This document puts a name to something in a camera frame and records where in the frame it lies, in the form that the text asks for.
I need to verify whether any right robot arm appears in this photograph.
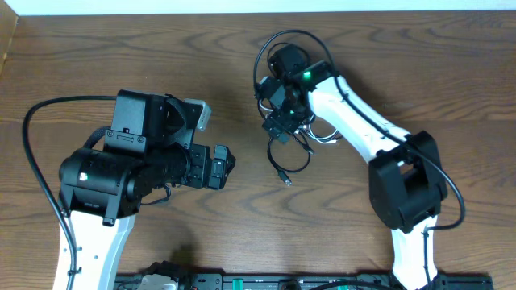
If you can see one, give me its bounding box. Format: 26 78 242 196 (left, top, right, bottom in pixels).
256 43 447 289

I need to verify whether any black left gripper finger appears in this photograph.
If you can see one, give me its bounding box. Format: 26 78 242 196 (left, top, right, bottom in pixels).
164 94 202 147
213 144 236 181

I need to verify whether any black usb cable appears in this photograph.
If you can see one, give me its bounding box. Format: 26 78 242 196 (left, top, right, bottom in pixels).
253 39 343 187

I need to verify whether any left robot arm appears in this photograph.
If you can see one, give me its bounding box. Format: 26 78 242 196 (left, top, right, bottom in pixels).
53 89 235 289

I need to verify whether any wooden side panel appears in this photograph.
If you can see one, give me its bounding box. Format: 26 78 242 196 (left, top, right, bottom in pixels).
0 0 19 71

